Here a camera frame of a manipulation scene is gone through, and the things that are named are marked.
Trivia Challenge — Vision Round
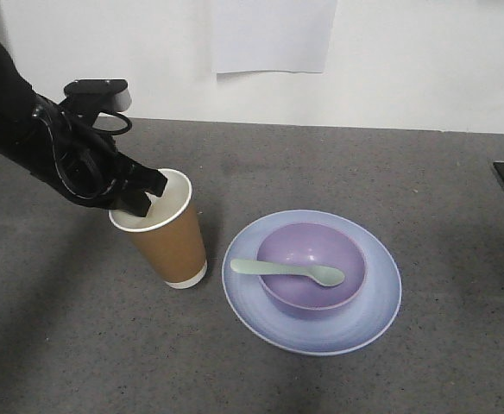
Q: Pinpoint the light blue plate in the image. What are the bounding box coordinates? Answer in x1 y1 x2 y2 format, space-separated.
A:
221 210 402 356

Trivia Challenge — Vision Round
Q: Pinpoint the white paper sheet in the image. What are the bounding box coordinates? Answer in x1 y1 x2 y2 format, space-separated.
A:
211 0 337 74

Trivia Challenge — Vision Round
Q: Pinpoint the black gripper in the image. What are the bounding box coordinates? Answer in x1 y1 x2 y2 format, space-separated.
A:
32 97 168 217

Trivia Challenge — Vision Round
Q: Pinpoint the black cable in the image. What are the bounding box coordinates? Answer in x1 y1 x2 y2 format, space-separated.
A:
87 110 133 137

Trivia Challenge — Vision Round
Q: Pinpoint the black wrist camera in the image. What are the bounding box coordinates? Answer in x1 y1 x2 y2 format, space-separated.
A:
63 78 132 112

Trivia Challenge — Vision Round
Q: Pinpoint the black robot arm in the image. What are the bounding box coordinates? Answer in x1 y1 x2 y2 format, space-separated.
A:
0 43 167 217

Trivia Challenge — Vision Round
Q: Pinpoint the mint green plastic spoon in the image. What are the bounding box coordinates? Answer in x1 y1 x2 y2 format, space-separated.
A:
230 259 346 287

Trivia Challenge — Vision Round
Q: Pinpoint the purple plastic bowl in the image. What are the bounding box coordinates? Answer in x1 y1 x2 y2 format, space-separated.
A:
257 222 369 320

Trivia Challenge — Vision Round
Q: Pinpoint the brown paper cup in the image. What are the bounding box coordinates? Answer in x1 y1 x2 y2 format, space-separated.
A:
109 168 208 289

